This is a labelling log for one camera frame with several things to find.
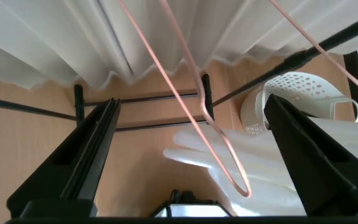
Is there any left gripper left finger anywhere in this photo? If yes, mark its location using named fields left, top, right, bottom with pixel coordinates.
left=6, top=98, right=121, bottom=218

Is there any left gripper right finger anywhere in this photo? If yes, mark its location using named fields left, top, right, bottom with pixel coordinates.
left=263, top=93, right=358, bottom=218

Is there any white printed t-shirt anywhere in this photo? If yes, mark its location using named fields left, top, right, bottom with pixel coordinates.
left=162, top=117, right=358, bottom=218

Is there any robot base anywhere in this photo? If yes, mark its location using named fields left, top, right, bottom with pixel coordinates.
left=150, top=189, right=232, bottom=218

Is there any white laundry basket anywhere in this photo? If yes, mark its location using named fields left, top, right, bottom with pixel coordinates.
left=240, top=71, right=358, bottom=135

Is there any black clothes rack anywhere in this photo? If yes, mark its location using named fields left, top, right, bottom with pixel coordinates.
left=0, top=11, right=358, bottom=133

